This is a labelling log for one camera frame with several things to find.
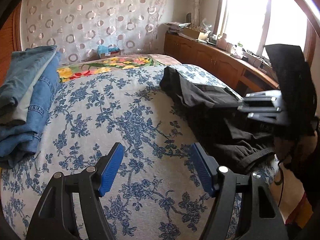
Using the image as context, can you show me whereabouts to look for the stack of papers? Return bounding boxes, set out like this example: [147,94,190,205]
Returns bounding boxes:
[165,22,193,33]

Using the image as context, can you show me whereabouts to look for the black pants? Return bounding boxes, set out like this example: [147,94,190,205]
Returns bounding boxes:
[159,66,278,175]

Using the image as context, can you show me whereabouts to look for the colourful flower blanket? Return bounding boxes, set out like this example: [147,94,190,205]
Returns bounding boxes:
[56,54,183,83]

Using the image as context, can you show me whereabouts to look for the blue floral bed sheet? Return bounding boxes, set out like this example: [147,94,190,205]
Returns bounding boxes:
[0,64,278,240]

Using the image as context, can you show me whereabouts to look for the faded blue jeans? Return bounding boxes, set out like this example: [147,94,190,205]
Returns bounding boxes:
[0,45,57,117]

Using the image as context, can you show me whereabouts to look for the small cardboard box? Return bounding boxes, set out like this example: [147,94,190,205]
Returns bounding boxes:
[100,51,122,58]

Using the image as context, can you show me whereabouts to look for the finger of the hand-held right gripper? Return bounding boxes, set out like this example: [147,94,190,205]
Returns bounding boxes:
[237,107,292,127]
[237,91,284,109]

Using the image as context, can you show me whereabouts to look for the wooden wardrobe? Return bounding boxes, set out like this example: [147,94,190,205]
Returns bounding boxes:
[0,5,23,85]

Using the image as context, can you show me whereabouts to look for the long wooden cabinet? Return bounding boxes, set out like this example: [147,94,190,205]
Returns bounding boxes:
[164,31,282,98]

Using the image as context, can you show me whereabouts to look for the white curtain with circles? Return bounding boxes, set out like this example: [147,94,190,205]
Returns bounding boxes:
[20,0,167,64]

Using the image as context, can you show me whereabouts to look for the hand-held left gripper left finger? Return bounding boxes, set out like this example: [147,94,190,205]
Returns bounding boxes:
[25,142,125,240]

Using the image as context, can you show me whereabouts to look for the window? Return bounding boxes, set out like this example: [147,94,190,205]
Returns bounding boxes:
[217,0,317,63]

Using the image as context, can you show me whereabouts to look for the black cable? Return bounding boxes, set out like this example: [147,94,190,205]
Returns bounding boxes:
[276,140,299,207]

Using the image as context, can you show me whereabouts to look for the blue denim jeans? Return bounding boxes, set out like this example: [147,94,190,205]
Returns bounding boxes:
[0,52,61,169]

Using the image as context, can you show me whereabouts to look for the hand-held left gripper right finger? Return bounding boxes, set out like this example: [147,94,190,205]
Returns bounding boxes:
[189,142,290,240]

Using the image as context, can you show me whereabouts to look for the white plastic bag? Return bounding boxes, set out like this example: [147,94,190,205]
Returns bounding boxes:
[230,42,244,57]

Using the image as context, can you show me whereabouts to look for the pale green pants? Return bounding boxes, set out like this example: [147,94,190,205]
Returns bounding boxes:
[10,52,62,122]

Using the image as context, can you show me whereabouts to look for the pink jar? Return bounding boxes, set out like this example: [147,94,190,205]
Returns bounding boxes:
[216,33,228,48]

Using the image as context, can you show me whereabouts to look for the open cardboard box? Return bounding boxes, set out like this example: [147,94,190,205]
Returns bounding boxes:
[184,26,209,40]

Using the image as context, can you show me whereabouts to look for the beige wrapped pipe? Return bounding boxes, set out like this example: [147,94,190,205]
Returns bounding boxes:
[194,0,207,27]

